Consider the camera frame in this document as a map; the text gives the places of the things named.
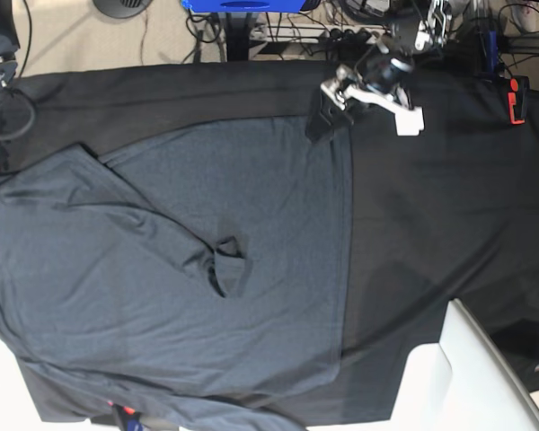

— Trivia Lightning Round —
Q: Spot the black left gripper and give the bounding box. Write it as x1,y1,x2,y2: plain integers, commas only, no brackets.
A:
305,44,425,144

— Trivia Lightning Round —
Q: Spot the dark grey T-shirt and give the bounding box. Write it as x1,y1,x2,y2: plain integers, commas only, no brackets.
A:
0,118,352,430

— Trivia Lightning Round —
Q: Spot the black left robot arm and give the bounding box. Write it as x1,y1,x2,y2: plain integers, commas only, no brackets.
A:
305,1,453,143

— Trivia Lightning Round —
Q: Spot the blue clamp at rear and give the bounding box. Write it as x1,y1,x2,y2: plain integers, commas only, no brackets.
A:
480,31,499,77

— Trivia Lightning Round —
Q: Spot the red black table clamp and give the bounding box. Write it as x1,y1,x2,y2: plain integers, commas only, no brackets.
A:
507,75,530,126

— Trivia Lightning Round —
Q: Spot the blue plastic bin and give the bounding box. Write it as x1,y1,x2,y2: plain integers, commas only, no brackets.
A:
181,0,322,13

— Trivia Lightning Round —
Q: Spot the round black stand base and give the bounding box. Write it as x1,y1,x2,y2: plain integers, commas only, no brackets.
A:
93,0,152,19

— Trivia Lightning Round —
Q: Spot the red blue front clamp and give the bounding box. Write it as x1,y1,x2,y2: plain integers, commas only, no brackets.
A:
110,402,146,431

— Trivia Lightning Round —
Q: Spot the black floor cable bundle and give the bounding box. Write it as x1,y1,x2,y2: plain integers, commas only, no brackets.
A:
179,0,387,64

